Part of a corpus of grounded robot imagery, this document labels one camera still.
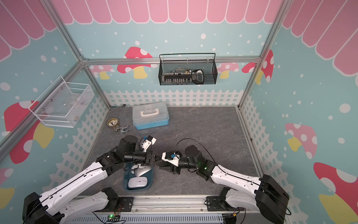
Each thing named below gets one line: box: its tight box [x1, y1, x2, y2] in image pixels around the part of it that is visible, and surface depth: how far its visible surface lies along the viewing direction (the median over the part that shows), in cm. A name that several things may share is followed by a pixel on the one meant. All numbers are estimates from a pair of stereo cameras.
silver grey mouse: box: [134, 165, 152, 177], surface depth 87 cm
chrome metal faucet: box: [115, 125, 129, 134], surface depth 107 cm
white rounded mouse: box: [128, 176, 148, 188], surface depth 82 cm
